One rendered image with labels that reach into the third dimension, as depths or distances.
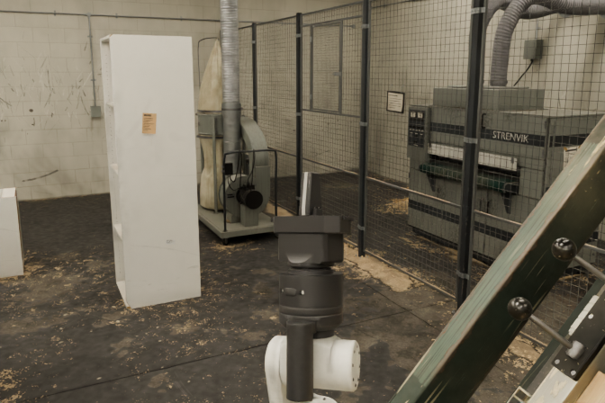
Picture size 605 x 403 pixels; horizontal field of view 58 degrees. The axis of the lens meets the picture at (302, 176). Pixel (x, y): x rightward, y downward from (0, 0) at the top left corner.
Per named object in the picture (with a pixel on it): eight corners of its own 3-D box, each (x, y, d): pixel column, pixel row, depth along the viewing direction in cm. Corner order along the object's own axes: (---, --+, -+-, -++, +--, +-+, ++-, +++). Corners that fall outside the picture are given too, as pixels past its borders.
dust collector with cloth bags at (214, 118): (187, 217, 682) (180, 37, 641) (240, 210, 713) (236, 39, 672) (221, 247, 562) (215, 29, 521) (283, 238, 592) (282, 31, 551)
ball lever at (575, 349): (570, 362, 87) (500, 309, 89) (584, 344, 87) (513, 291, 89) (580, 367, 83) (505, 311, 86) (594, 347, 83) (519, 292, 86)
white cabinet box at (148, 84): (116, 282, 468) (99, 39, 430) (183, 272, 493) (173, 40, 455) (127, 309, 414) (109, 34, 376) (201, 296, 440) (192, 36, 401)
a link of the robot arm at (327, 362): (361, 300, 77) (362, 381, 76) (289, 297, 80) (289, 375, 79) (344, 311, 66) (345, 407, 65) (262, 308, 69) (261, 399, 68)
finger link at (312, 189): (317, 173, 78) (318, 217, 77) (303, 171, 75) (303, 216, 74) (326, 173, 76) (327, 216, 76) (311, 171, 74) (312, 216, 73)
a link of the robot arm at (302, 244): (300, 217, 84) (300, 295, 82) (255, 216, 76) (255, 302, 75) (368, 216, 76) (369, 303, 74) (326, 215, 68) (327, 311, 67)
